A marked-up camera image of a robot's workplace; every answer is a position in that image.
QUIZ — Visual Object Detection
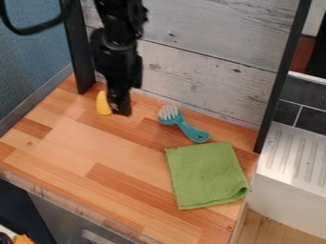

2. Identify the toy sink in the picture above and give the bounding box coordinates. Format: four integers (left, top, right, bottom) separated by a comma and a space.
244, 71, 326, 240

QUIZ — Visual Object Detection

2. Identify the green cloth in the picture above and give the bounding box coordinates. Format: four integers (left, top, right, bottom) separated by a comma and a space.
164, 141, 250, 211

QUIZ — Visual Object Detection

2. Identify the black cable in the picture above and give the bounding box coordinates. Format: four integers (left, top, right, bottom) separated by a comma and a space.
0, 0, 70, 36

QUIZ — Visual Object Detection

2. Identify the yellow toy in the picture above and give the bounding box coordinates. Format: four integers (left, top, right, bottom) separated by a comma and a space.
93, 90, 115, 116

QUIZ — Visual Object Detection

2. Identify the blue dish brush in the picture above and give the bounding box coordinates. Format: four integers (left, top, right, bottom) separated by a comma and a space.
156, 105, 214, 145

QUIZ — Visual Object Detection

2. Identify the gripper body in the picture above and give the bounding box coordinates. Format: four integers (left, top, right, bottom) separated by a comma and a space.
89, 28, 144, 95

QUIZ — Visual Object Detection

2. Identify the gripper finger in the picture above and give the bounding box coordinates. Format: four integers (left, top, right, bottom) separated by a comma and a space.
118, 91, 134, 117
105, 90, 121, 115

